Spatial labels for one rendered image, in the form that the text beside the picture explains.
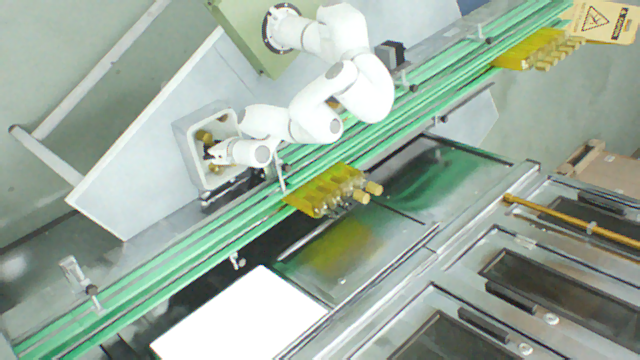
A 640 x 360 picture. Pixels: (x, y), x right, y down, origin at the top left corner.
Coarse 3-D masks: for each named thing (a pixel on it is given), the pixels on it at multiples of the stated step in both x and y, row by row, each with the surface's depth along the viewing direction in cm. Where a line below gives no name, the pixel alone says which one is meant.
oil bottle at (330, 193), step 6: (312, 180) 190; (318, 180) 189; (306, 186) 187; (312, 186) 187; (318, 186) 186; (324, 186) 186; (330, 186) 185; (318, 192) 184; (324, 192) 183; (330, 192) 182; (336, 192) 182; (330, 198) 181; (336, 198) 181; (330, 204) 182
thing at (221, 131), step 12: (204, 120) 169; (216, 120) 180; (228, 120) 179; (192, 132) 176; (216, 132) 182; (228, 132) 183; (240, 132) 179; (192, 144) 169; (204, 168) 183; (228, 168) 185; (240, 168) 185; (204, 180) 176; (216, 180) 181; (228, 180) 182
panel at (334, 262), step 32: (320, 224) 193; (352, 224) 192; (384, 224) 189; (416, 224) 186; (288, 256) 184; (320, 256) 181; (352, 256) 179; (384, 256) 176; (224, 288) 176; (320, 288) 169; (352, 288) 166; (320, 320) 158; (288, 352) 153
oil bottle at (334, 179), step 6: (318, 174) 191; (324, 174) 191; (330, 174) 190; (336, 174) 189; (324, 180) 188; (330, 180) 187; (336, 180) 186; (342, 180) 186; (348, 180) 185; (336, 186) 185; (342, 186) 184; (348, 186) 184; (342, 192) 184; (342, 198) 186
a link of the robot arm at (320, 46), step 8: (312, 24) 163; (320, 24) 153; (304, 32) 163; (312, 32) 161; (320, 32) 155; (328, 32) 153; (304, 40) 163; (312, 40) 161; (320, 40) 157; (328, 40) 154; (304, 48) 165; (312, 48) 161; (320, 48) 159; (328, 48) 155; (320, 56) 160; (328, 56) 157
